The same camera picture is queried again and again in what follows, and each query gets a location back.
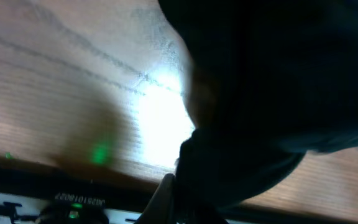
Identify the black t-shirt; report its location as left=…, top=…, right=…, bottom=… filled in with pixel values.
left=160, top=0, right=358, bottom=207

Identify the black mounting rail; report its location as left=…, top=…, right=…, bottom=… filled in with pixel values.
left=0, top=168, right=344, bottom=224

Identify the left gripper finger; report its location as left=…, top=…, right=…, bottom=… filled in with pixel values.
left=135, top=174, right=176, bottom=224

